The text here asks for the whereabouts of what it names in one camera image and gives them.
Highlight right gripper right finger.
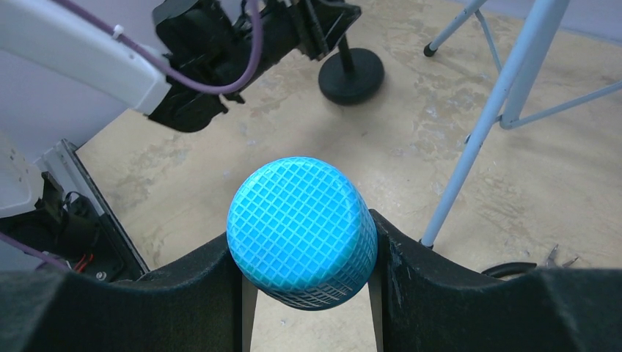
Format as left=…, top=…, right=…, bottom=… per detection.
left=368, top=210, right=621, bottom=351

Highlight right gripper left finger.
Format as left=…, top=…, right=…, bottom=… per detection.
left=1, top=235, right=243, bottom=351

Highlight blue toy microphone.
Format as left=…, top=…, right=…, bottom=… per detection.
left=226, top=156, right=378, bottom=311

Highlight black mic stand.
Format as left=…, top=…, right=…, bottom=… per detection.
left=318, top=37, right=385, bottom=106
left=481, top=244, right=579, bottom=279

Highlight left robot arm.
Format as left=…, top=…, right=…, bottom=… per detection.
left=1, top=1, right=362, bottom=133

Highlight light blue music stand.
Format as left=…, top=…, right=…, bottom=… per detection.
left=420, top=0, right=621, bottom=249

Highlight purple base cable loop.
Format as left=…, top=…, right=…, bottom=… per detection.
left=0, top=232, right=69, bottom=271

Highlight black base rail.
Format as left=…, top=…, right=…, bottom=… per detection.
left=1, top=139, right=149, bottom=282

